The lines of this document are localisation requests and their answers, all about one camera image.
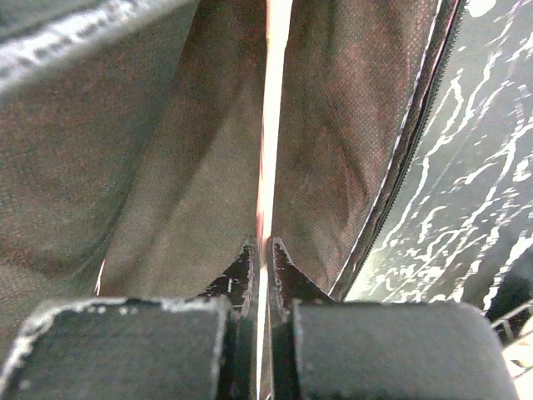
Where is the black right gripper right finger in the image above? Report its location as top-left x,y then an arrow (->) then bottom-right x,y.
270,237 -> 518,399

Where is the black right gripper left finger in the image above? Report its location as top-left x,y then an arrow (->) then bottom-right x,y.
1,238 -> 257,399

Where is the pink racket bag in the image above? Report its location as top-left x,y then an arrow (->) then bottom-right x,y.
1,1 -> 464,353

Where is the black wire rack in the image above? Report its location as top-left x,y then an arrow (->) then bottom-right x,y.
492,300 -> 532,382

